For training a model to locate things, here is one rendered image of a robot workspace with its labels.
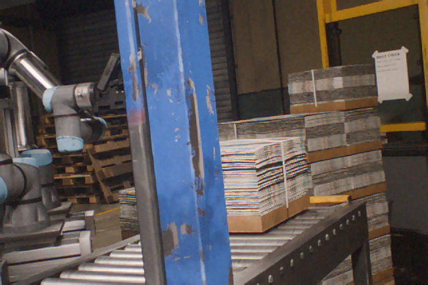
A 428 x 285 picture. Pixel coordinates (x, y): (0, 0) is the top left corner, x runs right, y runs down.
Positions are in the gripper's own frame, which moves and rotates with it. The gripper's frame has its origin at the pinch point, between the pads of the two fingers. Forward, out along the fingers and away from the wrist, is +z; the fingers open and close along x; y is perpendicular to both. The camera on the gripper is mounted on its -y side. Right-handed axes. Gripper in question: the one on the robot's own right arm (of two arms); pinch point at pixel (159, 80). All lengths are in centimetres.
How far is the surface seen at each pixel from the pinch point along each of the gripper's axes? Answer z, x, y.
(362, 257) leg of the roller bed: 48, -43, 55
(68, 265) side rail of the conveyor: -17, 25, 48
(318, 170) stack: 21, -151, 24
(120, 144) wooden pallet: -334, -685, -46
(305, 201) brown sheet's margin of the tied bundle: 33, -34, 37
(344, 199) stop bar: 44, -45, 37
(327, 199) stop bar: 38, -46, 36
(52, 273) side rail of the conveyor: -17, 32, 48
